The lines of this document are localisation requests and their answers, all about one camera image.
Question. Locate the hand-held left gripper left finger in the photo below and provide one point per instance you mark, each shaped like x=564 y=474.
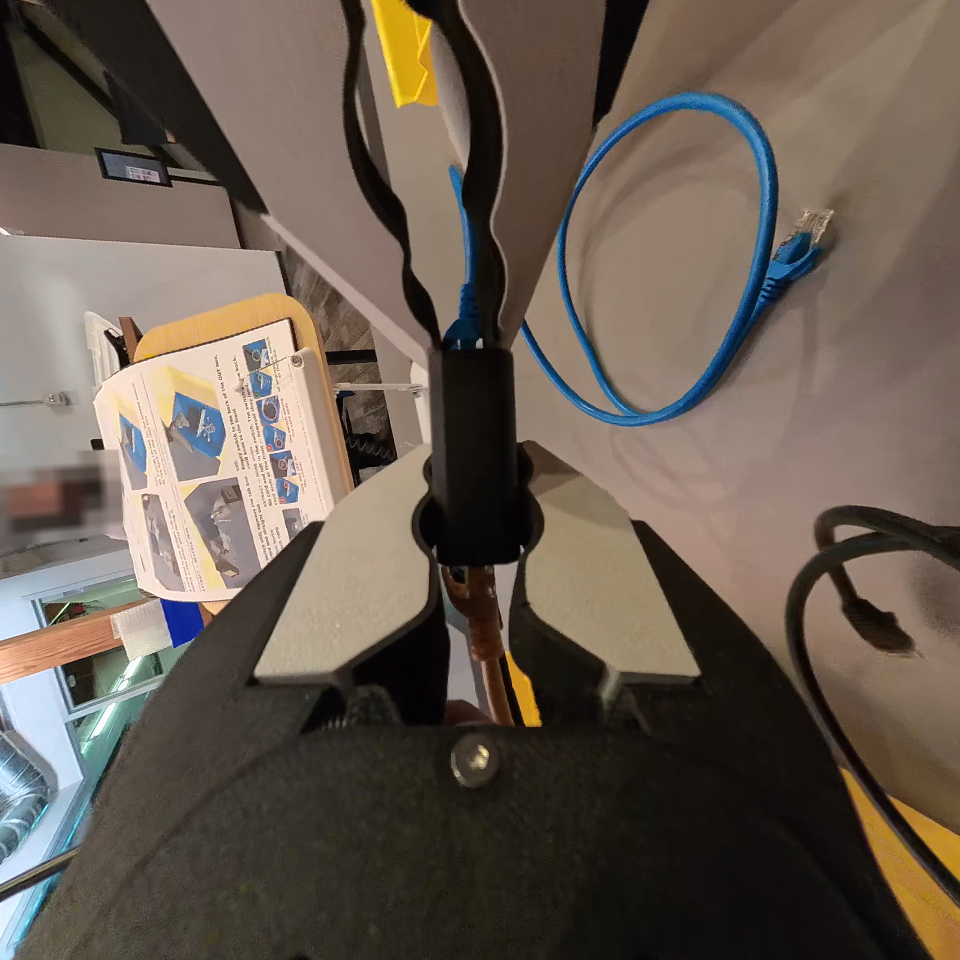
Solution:
x=352 y=585

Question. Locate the black ethernet splitter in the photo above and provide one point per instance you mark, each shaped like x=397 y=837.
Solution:
x=476 y=450

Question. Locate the silver ventilation duct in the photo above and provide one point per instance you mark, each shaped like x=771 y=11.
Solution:
x=22 y=787

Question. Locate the printed instruction sheet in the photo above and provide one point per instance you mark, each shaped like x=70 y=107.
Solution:
x=187 y=525

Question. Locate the yellow plastic bin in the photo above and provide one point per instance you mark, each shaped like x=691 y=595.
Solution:
x=405 y=60

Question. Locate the wooden post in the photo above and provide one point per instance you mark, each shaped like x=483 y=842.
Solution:
x=60 y=645

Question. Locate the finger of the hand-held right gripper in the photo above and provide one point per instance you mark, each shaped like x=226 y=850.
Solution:
x=285 y=112
x=547 y=112

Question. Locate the sign on floor stand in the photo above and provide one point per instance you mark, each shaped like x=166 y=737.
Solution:
x=131 y=169

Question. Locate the blue cloth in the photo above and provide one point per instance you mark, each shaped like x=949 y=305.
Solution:
x=180 y=622

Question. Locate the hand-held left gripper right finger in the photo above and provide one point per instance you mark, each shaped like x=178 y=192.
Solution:
x=600 y=592

